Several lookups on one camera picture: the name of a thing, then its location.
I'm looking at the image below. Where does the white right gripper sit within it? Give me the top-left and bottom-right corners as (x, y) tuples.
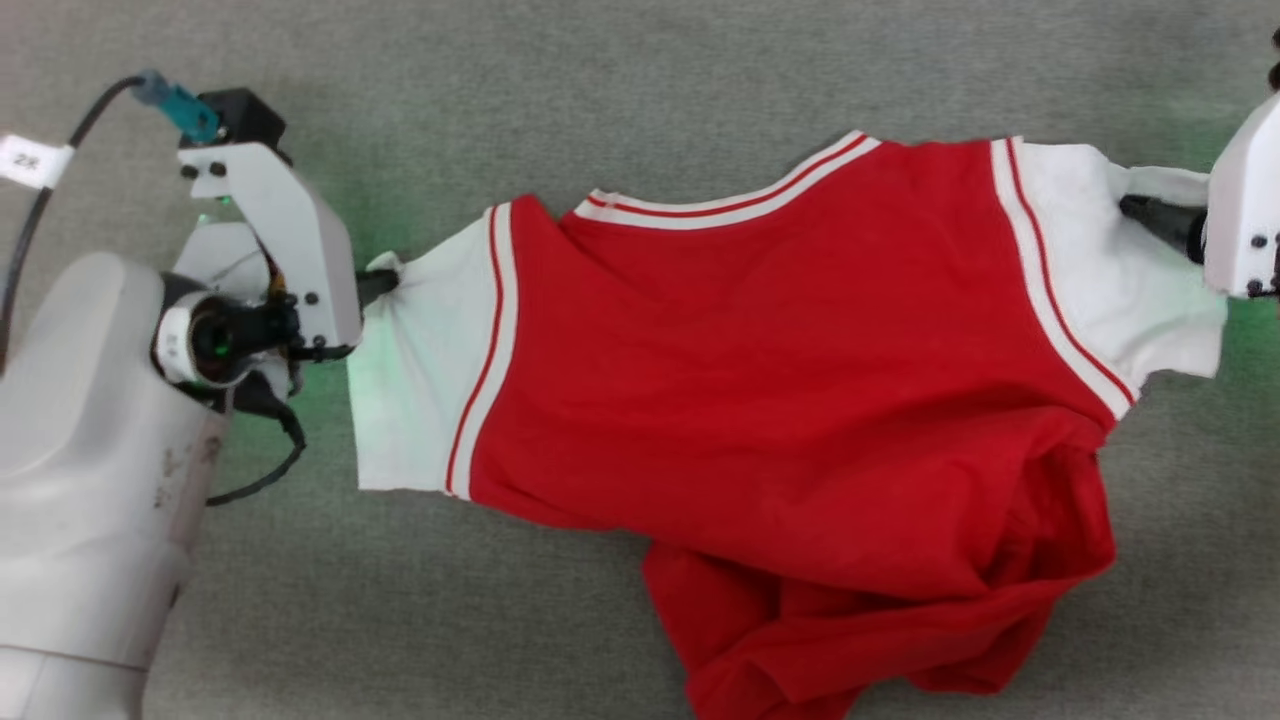
(1118, 93), (1280, 299)

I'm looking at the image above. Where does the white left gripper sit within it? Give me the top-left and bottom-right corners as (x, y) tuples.
(172, 142), (403, 351)

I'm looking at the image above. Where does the red white short-sleeved shirt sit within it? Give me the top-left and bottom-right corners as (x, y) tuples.
(347, 130), (1229, 720)

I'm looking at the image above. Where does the thin black looped cable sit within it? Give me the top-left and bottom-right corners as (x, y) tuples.
(205, 385), (307, 507)

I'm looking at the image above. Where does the black cable with teal plug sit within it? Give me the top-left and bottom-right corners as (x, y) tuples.
(0, 70), (221, 351)

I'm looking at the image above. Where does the white cable label tag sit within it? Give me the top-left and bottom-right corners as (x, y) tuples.
(0, 133), (76, 191)

